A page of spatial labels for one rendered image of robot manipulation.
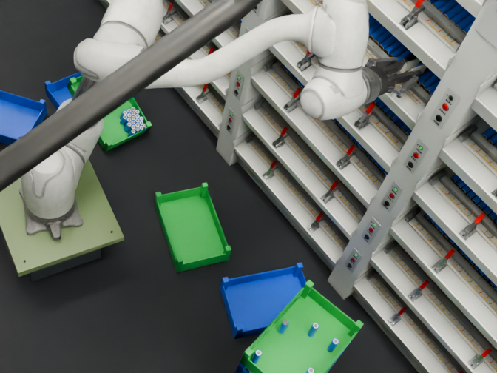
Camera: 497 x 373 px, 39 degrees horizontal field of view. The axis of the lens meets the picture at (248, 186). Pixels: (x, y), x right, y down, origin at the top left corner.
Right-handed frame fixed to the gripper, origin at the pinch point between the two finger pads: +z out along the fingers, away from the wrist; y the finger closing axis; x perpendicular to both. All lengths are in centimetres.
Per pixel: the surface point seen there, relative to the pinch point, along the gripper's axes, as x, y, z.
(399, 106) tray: 9.0, -4.2, -4.3
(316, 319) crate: 68, -27, -24
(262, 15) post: 22, 51, -1
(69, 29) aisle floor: 103, 146, 4
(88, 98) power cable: -55, -29, -129
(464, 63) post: -16.0, -13.8, -10.6
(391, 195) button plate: 36.3, -15.3, 1.8
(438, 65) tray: -10.1, -8.3, -9.0
